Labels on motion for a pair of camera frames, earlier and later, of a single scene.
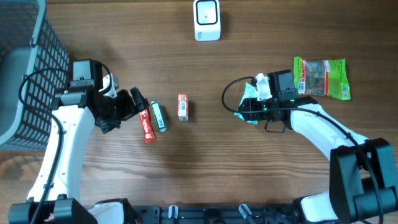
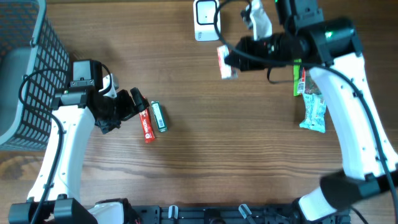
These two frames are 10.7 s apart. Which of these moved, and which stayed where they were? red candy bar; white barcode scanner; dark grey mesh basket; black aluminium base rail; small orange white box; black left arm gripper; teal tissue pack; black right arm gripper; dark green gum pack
Moved: black right arm gripper; small orange white box; teal tissue pack
Stayed: dark grey mesh basket; dark green gum pack; red candy bar; white barcode scanner; black left arm gripper; black aluminium base rail
